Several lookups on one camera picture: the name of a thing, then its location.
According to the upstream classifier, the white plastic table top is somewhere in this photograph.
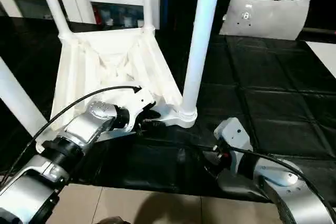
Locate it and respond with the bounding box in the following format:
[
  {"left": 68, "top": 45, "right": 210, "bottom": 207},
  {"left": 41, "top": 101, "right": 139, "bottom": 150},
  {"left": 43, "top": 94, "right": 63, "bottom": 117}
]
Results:
[{"left": 35, "top": 25, "right": 198, "bottom": 154}]

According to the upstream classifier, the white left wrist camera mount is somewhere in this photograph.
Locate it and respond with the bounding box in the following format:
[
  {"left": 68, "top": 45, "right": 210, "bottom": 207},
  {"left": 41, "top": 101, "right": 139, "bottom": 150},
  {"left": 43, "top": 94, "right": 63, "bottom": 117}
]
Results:
[{"left": 122, "top": 87, "right": 156, "bottom": 133}]

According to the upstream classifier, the grey cushion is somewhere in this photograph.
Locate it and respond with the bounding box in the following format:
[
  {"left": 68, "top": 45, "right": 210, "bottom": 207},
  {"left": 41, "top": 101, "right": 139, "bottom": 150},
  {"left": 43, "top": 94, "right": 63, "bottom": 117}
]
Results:
[{"left": 218, "top": 0, "right": 312, "bottom": 41}]

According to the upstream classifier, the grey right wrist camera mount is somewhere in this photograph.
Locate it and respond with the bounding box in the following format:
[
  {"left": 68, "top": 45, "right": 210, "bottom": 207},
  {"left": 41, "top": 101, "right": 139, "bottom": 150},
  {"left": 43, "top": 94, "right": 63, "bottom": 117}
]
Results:
[{"left": 213, "top": 116, "right": 255, "bottom": 173}]

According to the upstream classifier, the dark rounded robot foot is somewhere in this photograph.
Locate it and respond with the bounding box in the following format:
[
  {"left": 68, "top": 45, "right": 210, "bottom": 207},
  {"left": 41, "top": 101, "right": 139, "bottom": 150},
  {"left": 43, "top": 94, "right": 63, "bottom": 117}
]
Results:
[{"left": 100, "top": 216, "right": 127, "bottom": 224}]

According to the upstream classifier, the white flat board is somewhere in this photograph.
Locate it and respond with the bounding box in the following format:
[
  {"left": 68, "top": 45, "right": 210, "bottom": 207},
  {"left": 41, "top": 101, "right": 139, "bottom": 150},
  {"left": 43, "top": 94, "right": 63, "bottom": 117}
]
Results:
[{"left": 305, "top": 40, "right": 336, "bottom": 77}]

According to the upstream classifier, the black work mat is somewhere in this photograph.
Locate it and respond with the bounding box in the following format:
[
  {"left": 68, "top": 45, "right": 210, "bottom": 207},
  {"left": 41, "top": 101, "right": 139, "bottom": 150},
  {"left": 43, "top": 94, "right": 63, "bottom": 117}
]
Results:
[{"left": 0, "top": 15, "right": 336, "bottom": 204}]

